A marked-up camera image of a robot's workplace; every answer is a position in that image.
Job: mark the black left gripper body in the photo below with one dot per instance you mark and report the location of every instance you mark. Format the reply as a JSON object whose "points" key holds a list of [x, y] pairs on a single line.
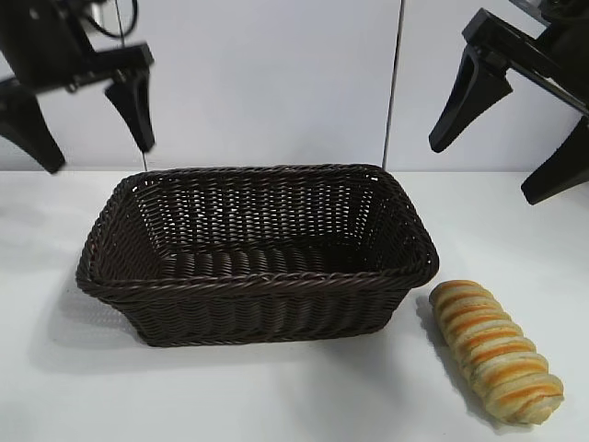
{"points": [[41, 41]]}

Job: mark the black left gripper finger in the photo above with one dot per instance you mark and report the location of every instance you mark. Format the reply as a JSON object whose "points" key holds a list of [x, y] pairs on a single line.
{"points": [[135, 106], [32, 129]]}

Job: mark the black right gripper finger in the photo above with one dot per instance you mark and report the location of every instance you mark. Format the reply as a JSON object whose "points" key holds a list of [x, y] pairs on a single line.
{"points": [[478, 87], [566, 170]]}

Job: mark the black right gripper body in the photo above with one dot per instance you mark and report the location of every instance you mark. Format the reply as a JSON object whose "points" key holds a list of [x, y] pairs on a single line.
{"points": [[568, 50]]}

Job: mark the long twisted golden bread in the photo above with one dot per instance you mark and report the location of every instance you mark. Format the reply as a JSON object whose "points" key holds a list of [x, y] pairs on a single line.
{"points": [[492, 350]]}

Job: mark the dark brown wicker basket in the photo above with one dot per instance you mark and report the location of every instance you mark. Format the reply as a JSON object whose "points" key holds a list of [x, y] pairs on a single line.
{"points": [[257, 308]]}

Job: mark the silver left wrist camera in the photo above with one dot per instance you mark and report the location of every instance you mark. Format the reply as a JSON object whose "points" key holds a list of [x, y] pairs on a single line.
{"points": [[96, 9]]}

